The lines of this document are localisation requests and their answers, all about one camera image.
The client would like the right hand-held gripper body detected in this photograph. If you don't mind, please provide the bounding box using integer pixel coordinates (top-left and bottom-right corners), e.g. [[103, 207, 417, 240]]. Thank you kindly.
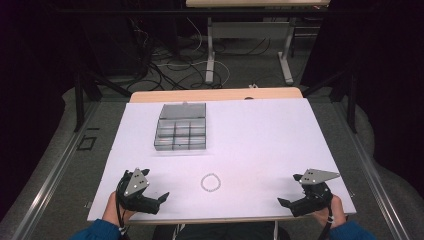
[[288, 168, 341, 218]]

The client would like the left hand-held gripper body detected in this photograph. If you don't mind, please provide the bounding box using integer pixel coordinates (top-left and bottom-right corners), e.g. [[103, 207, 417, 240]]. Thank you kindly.
[[116, 167, 162, 215]]

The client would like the clear bead bracelet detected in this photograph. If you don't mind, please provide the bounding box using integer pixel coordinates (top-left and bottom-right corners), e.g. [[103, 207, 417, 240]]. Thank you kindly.
[[200, 172, 222, 193]]

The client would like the clear plastic compartment box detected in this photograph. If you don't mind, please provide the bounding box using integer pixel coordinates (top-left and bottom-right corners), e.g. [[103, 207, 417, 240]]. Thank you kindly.
[[153, 101, 207, 152]]

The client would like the person's right hand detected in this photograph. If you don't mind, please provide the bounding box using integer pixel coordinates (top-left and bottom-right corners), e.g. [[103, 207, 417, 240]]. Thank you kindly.
[[311, 195, 348, 230]]

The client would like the person's left hand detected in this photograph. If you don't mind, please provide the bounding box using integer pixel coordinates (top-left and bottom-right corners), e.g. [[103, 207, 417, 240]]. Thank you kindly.
[[101, 191, 138, 229]]

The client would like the white table sheet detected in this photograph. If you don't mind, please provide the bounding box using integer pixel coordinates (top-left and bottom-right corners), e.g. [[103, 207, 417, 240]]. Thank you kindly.
[[86, 97, 357, 223]]

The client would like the black metal stand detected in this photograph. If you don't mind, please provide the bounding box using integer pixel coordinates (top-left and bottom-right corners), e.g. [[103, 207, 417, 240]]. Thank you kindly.
[[72, 68, 133, 134], [301, 66, 359, 135]]

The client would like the wooden table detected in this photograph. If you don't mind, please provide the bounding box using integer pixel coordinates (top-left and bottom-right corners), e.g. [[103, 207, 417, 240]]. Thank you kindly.
[[126, 86, 336, 225]]

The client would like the desk with white legs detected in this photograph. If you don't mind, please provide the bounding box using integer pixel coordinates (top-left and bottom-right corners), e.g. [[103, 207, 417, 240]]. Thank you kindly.
[[185, 0, 332, 86]]

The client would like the right hand-held gripper black cable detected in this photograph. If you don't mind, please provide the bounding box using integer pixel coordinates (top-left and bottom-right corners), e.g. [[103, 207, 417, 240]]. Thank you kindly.
[[317, 191, 335, 240]]

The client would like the hand-held gripper black cable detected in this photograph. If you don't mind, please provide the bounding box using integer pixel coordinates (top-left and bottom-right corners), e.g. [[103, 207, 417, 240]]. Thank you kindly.
[[317, 191, 335, 240], [114, 171, 132, 240]]

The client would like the left hand-held gripper black cable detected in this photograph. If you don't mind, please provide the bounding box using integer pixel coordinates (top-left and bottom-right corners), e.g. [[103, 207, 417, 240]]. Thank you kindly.
[[114, 171, 132, 240]]

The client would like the aluminium floor rail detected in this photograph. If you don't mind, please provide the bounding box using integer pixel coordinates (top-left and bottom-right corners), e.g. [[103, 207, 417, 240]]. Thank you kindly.
[[331, 99, 409, 240], [9, 99, 101, 240]]

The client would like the black floor hatch frame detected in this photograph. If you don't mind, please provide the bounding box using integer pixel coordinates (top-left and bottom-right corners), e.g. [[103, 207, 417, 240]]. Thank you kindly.
[[76, 134, 98, 152]]

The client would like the tangle of black floor cables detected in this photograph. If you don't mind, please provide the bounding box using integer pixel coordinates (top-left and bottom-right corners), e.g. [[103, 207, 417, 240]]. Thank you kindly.
[[128, 16, 273, 93]]

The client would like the white floor cable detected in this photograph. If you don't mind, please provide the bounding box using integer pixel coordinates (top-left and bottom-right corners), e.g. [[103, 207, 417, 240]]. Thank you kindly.
[[156, 16, 232, 88]]

